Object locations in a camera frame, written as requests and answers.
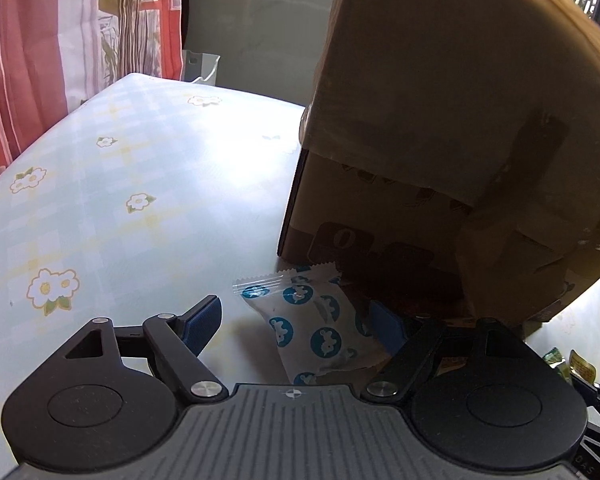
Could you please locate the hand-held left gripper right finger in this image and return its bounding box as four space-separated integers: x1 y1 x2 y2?
364 300 538 402

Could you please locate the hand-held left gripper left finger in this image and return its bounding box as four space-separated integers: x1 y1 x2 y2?
55 296 228 401

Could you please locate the yellow snack packet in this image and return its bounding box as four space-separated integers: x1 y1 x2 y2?
567 352 598 383

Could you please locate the white blue-dotted snack packet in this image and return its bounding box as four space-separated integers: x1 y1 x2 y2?
232 261 396 387

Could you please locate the brown cardboard box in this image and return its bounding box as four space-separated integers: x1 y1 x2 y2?
277 0 600 331

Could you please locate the green snack packet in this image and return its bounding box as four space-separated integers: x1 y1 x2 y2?
542 347 571 376

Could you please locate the floral tablecloth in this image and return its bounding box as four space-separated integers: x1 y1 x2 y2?
0 72 600 396

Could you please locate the white paper carrier bag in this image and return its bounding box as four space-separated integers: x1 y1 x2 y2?
182 50 221 86

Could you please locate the printed plant curtain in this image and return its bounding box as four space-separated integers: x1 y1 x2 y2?
0 0 188 168

